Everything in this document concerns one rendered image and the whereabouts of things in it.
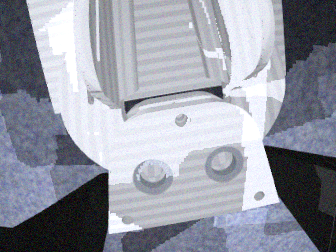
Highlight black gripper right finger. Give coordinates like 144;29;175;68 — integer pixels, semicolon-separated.
263;145;336;252

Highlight white housing plate with two round holes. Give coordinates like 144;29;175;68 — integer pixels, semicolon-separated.
108;98;279;234

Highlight white curved plate with holes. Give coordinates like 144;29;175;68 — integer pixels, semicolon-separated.
126;91;222;118

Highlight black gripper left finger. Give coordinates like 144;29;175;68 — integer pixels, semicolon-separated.
0;172;109;252

